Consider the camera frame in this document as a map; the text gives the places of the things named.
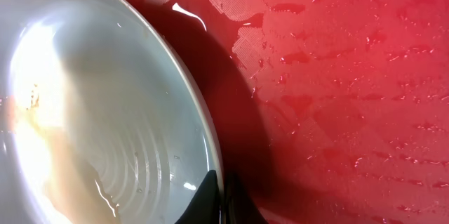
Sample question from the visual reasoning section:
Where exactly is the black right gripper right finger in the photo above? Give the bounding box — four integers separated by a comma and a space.
224, 174, 268, 224

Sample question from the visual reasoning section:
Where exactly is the white plate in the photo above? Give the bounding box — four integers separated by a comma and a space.
1, 0, 224, 223

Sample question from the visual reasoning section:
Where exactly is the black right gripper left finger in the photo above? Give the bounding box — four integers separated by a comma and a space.
175, 170, 221, 224

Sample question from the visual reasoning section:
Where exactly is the red serving tray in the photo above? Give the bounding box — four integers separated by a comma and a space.
0, 0, 449, 224

